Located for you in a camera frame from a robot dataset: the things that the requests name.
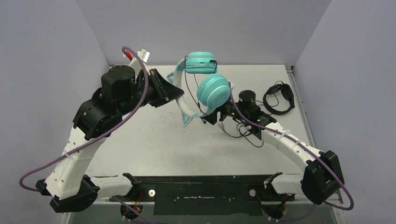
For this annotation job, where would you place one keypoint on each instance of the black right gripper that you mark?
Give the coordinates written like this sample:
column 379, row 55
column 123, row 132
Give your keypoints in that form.
column 222, row 115

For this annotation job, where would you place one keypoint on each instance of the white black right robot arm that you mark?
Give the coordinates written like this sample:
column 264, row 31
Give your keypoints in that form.
column 321, row 175

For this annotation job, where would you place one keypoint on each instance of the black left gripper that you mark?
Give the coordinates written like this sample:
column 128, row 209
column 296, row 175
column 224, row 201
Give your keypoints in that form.
column 166, row 91

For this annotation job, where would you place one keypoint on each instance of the teal cat ear headphones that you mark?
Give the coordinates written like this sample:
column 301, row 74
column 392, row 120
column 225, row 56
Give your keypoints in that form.
column 212, row 92

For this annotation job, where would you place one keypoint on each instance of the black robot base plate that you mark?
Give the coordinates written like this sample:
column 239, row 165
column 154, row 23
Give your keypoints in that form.
column 206, row 195

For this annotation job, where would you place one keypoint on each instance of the black cable pink green plugs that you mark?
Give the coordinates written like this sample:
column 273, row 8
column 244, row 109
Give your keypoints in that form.
column 244, row 135

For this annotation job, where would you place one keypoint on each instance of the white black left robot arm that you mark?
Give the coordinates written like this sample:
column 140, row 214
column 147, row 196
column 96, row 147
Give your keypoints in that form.
column 92, row 125

